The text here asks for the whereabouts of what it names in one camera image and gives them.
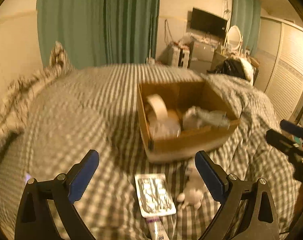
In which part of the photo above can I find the wide green curtain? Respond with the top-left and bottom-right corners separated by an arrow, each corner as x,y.
37,0 -> 161,70

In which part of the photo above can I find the brown cardboard box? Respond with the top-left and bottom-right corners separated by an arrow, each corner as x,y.
137,76 -> 241,165

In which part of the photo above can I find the oval white vanity mirror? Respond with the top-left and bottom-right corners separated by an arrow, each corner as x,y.
226,25 -> 242,53

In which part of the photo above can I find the black wall television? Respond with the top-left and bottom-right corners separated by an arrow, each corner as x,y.
190,8 -> 228,40

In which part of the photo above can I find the black bag on bed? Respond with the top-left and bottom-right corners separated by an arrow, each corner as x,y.
211,57 -> 254,81

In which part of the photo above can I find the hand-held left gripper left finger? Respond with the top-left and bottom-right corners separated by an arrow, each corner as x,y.
15,149 -> 100,240

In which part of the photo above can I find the white louvered wardrobe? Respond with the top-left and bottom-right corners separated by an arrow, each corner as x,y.
253,16 -> 303,123

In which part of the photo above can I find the white tube with purple label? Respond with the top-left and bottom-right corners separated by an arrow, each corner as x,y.
145,217 -> 167,240

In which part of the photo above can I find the grey cabinet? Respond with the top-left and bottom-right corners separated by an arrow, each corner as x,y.
188,41 -> 215,72

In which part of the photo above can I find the narrow green curtain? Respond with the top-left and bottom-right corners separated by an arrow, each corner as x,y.
230,0 -> 262,56

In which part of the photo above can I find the crumpled clear plastic bag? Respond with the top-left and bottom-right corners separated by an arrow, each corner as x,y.
182,106 -> 231,131

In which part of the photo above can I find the silver blister pack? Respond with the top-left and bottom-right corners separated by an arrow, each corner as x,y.
134,173 -> 177,218

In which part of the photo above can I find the small white plush toy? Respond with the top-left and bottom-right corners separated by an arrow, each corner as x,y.
176,171 -> 210,210

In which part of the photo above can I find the beige tape roll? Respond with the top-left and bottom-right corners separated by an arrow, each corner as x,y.
145,94 -> 168,121

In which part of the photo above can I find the grey checked blanket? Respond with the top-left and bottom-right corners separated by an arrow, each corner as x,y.
0,41 -> 303,240

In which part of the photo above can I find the white drawer cabinet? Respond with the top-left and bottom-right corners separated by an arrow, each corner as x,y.
167,44 -> 192,68

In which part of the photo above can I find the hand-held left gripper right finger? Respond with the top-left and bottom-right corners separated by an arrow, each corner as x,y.
194,150 -> 280,240

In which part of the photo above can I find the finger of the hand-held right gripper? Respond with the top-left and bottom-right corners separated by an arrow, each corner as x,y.
280,119 -> 303,142
265,129 -> 303,158

